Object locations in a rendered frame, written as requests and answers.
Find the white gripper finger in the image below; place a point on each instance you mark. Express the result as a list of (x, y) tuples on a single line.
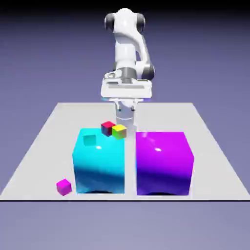
[(118, 106), (133, 106)]

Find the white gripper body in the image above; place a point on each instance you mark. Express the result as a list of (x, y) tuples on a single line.
[(126, 90)]

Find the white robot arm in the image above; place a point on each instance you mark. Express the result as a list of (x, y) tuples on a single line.
[(125, 48)]

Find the small red cube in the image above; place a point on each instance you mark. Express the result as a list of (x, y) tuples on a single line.
[(107, 127)]

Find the small yellow cube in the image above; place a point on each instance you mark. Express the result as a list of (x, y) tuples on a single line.
[(119, 131)]

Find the small cyan cube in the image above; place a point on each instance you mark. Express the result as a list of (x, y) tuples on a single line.
[(89, 139)]

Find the small magenta cube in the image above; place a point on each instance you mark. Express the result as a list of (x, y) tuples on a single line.
[(64, 187)]

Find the large cyan box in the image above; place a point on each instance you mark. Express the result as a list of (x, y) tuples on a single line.
[(99, 162)]

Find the large magenta box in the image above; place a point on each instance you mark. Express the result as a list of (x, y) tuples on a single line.
[(164, 162)]

